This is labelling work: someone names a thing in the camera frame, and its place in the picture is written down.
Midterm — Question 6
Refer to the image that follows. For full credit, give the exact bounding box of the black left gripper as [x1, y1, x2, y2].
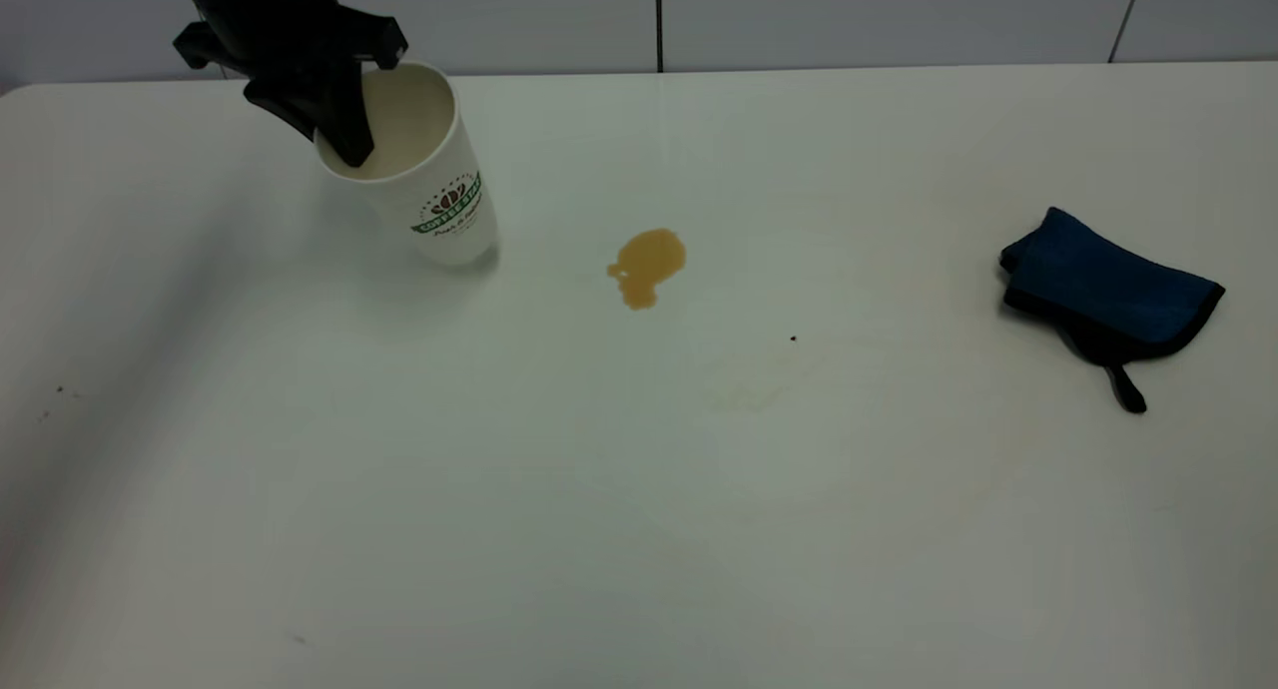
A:
[172, 0, 409, 169]

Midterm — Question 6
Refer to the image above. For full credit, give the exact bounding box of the white paper coffee cup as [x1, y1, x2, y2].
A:
[315, 62, 500, 268]

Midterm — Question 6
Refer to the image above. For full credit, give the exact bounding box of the blue cloth with black trim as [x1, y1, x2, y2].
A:
[998, 207, 1226, 415]

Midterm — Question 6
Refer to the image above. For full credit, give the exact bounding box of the brown coffee spill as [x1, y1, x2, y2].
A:
[607, 229, 688, 312]

